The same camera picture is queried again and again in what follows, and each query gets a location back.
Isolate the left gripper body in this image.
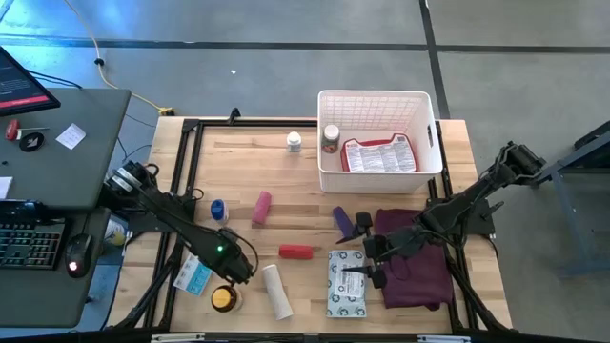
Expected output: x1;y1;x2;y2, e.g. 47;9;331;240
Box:
216;247;256;286

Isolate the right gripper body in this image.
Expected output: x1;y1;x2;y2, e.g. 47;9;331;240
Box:
362;227;402;262

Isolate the purple bandage roll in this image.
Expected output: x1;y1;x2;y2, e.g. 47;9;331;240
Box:
332;205;356;239

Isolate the white perforated plastic basket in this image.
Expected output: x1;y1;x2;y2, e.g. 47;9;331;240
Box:
316;89;444;195

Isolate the white package blue print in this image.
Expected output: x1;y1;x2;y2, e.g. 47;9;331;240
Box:
325;249;369;319

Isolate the light blue white packet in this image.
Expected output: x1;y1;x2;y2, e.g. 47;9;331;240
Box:
173;253;214;297

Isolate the white elastic bandage roll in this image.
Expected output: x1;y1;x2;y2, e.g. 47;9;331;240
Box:
260;264;295;321

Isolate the red bandage roll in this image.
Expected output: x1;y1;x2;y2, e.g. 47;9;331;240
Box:
278;244;315;261

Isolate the red first aid pouch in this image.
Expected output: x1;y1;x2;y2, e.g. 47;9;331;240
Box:
339;132;419;173

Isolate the pink bandage roll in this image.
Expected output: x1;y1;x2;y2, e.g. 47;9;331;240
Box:
251;190;274;226

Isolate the brown pill bottle white cap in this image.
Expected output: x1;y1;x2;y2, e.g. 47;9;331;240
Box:
321;124;341;154

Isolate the amber jar yellow lid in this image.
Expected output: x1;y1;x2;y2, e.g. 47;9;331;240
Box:
210;284;243;314

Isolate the maroon folded cloth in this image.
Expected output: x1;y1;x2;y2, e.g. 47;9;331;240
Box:
374;208;455;312

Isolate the blue bottle cap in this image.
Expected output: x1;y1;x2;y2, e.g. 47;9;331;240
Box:
210;198;230;224

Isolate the white yellow can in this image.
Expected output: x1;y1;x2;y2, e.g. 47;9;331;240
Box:
103;216;129;248

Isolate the black computer mouse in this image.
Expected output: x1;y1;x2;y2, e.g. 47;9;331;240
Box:
65;232;94;279

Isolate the blue grey metal cart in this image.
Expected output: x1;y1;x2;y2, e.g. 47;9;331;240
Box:
526;121;610;280

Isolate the grey desk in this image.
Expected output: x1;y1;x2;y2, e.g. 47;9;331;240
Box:
0;88;132;330

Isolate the black backlit keyboard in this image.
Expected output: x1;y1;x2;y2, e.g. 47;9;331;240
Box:
0;219;67;272

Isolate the white paper note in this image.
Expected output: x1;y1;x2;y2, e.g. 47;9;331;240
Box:
54;122;88;151

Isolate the black round disc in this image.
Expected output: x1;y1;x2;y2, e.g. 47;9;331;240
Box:
18;131;46;153

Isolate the computer monitor red bar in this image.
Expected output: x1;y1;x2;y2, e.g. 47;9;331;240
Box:
0;45;62;118

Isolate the white bracket strip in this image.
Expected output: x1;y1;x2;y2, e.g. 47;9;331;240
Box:
417;334;473;343
150;333;207;343

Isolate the black aluminium table frame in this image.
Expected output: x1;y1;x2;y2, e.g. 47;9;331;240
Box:
107;108;514;334

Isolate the yellow floor cable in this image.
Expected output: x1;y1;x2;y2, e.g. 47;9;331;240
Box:
61;0;175;117

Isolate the black monitor cable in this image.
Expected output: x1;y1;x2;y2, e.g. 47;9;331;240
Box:
26;70;83;91

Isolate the red handled tool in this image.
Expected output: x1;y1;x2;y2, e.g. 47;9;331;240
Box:
4;118;51;142

